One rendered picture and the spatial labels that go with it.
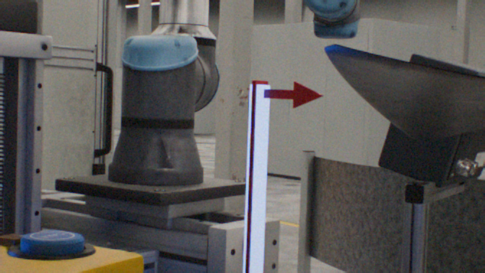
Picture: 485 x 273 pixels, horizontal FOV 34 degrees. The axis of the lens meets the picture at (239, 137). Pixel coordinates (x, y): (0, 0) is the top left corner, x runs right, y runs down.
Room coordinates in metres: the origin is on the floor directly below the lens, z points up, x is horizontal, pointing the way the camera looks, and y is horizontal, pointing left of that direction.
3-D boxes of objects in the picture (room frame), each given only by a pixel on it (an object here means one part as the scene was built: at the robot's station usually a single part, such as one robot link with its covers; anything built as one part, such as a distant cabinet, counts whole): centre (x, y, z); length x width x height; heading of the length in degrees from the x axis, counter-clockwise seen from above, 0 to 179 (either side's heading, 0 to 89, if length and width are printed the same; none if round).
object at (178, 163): (1.24, 0.13, 1.09); 0.15 x 0.15 x 0.10
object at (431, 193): (1.27, -0.32, 1.04); 0.24 x 0.03 x 0.03; 150
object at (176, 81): (1.24, 0.13, 1.20); 0.13 x 0.12 x 0.14; 169
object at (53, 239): (0.50, 0.12, 1.08); 0.04 x 0.04 x 0.02
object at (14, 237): (0.52, 0.15, 1.08); 0.02 x 0.02 x 0.01; 60
